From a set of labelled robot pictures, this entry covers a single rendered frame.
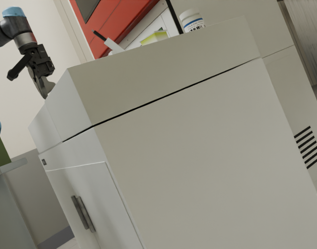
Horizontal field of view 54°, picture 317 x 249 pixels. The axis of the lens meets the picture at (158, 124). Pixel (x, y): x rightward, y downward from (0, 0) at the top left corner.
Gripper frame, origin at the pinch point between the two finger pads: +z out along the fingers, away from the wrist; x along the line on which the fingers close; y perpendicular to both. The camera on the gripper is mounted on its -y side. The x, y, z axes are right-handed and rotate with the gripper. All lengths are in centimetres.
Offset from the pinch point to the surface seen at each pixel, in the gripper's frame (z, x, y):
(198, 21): -1, -41, 47
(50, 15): -114, 199, 85
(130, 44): -17, 25, 58
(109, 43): -8.0, -19.3, 24.2
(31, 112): -23, 189, 26
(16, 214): 32.2, -17.5, -25.0
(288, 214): 67, -50, 42
